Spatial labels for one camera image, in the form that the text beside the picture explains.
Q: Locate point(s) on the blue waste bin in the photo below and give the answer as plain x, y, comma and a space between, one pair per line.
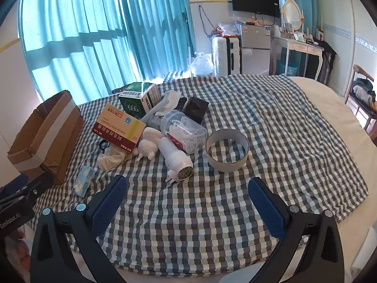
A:
291, 70

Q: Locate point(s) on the wooden chair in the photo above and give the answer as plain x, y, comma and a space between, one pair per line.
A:
360, 70

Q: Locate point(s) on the green medicine box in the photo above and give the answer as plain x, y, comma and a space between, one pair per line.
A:
138, 100

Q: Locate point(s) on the white dressing table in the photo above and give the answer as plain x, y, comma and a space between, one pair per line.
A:
297, 45

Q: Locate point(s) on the white suitcase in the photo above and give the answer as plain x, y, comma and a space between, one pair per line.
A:
223, 56

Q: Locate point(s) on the brown cardboard box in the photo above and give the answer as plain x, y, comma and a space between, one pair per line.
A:
44, 129

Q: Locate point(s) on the small red packet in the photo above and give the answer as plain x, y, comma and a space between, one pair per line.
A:
176, 141

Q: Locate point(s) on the clear bag of items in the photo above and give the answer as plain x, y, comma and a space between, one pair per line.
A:
228, 29

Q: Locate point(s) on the red and white medicine box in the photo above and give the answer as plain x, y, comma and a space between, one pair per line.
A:
117, 126

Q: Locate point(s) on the white crumpled tissue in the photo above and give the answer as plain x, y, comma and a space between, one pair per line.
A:
168, 101

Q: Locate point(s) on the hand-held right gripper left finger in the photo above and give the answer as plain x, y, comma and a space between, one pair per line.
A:
109, 203

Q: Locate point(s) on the blue tissue packet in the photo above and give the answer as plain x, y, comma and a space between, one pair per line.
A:
84, 181

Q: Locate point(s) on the black-framed glasses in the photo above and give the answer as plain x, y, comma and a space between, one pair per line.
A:
100, 146

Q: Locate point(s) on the white sock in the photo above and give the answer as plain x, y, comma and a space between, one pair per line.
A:
112, 159

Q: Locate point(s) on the white tape roll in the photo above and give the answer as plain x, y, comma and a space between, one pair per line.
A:
223, 165

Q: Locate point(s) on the pile of clothes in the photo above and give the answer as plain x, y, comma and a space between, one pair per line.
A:
363, 93

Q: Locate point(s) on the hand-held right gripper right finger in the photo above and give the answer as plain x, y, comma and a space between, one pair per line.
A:
265, 209

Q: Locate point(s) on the white cylinder plug device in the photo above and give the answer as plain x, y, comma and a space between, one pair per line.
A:
173, 156

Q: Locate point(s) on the white plush figure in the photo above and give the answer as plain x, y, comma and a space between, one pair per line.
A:
150, 141

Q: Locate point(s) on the silver fridge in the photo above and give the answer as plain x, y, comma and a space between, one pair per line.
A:
254, 50

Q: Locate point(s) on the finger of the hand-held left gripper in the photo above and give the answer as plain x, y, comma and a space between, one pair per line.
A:
38, 187
16, 182

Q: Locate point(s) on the cream bed sheet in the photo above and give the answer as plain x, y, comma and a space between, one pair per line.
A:
332, 115

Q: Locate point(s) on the clear plastic wrapper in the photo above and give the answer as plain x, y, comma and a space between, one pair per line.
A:
151, 119

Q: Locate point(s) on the white oval mirror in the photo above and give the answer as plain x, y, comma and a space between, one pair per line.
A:
292, 13

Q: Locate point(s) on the black wall television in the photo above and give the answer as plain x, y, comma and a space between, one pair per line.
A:
254, 0

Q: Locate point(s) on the white plastic bag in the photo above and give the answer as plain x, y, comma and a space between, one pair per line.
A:
201, 64

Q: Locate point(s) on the black square case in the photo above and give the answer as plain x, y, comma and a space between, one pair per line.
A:
196, 107

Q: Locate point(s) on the black hanging garment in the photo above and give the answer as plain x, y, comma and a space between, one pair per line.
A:
324, 62

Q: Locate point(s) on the clear plastic swab container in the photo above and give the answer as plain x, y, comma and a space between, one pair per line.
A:
182, 129

